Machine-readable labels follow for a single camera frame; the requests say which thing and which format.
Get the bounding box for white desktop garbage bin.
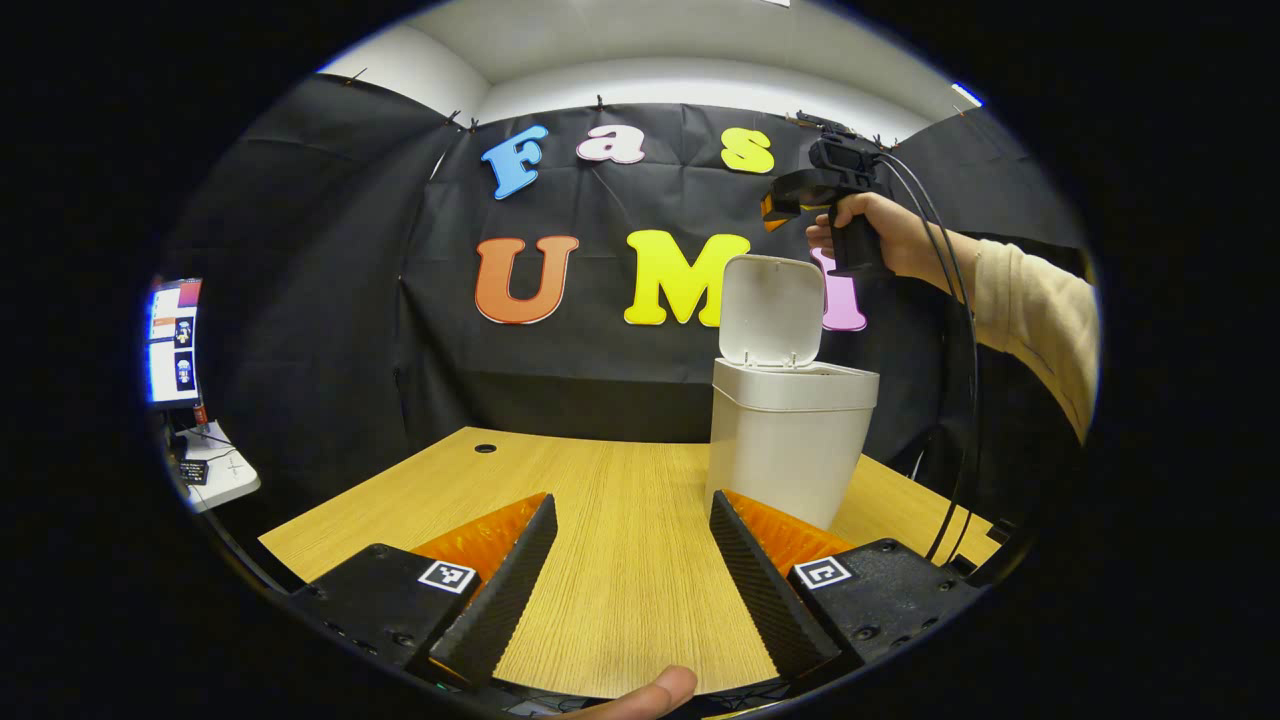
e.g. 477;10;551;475
705;254;881;531

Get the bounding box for computer monitor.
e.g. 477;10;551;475
147;278;204;409

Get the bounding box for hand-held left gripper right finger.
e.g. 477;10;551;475
708;490;983;681

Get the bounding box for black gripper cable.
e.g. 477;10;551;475
795;110;1001;563

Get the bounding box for wooden desktop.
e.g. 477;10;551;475
258;427;1003;699

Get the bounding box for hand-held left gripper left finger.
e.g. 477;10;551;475
288;493;559;689

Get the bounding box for white side table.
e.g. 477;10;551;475
175;420;261;513

